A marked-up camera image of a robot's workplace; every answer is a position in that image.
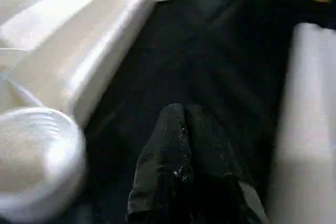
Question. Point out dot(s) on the black plastic mat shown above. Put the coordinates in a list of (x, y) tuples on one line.
[(210, 51)]

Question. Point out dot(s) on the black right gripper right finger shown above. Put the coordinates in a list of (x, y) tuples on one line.
[(220, 177)]

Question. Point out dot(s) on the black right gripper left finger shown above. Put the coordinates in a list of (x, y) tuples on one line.
[(163, 171)]

